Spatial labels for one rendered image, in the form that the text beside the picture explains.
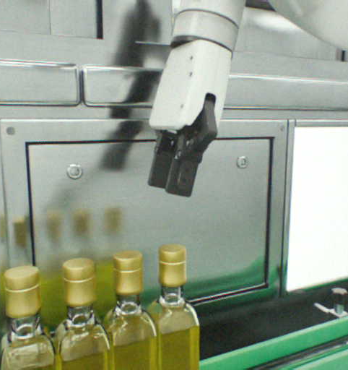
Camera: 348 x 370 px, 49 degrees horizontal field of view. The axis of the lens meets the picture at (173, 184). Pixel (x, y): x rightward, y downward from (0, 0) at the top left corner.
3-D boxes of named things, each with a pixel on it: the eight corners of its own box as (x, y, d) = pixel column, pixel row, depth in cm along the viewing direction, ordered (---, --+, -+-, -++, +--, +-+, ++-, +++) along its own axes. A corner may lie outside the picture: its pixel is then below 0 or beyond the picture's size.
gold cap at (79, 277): (92, 290, 45) (90, 255, 45) (99, 303, 42) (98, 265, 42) (61, 296, 44) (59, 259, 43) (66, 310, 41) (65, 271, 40)
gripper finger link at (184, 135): (185, 99, 43) (166, 141, 46) (198, 116, 40) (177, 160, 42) (205, 106, 45) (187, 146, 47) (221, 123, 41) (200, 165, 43)
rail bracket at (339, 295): (320, 340, 78) (324, 277, 76) (348, 358, 72) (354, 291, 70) (305, 344, 77) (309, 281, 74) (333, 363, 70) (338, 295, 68)
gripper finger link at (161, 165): (151, 132, 50) (139, 182, 50) (161, 133, 47) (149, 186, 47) (173, 138, 51) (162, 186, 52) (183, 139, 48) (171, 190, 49)
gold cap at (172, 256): (178, 273, 50) (178, 241, 50) (190, 284, 47) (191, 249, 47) (154, 278, 49) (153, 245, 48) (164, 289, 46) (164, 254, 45)
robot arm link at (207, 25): (162, 23, 48) (157, 45, 48) (195, 3, 40) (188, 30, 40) (211, 44, 51) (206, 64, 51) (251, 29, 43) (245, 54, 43)
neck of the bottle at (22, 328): (38, 321, 43) (36, 281, 42) (41, 334, 40) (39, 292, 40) (10, 327, 42) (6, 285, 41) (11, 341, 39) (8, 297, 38)
